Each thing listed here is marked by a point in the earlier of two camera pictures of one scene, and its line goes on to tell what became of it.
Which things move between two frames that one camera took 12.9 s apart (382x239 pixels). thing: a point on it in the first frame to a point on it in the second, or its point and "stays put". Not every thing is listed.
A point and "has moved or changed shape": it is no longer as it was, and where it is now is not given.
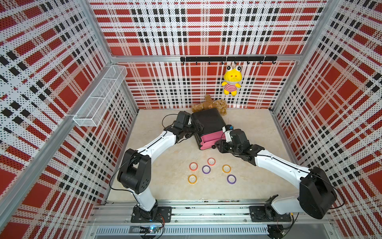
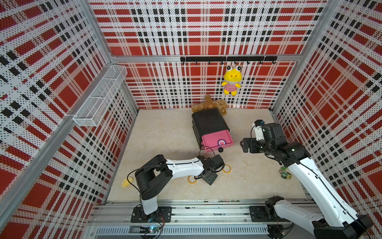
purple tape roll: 231,179 has moved or changed shape
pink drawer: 213,137 has moved or changed shape
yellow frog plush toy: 232,77 stays put
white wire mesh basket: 92,113 stays put
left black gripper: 197,126 to 210,179
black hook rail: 235,59 stays put
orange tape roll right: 224,172 stays put
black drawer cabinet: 211,120 stays put
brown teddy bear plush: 208,103 stays put
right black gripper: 222,148 to 253,141
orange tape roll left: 192,179 stays put
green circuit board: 147,229 stays put
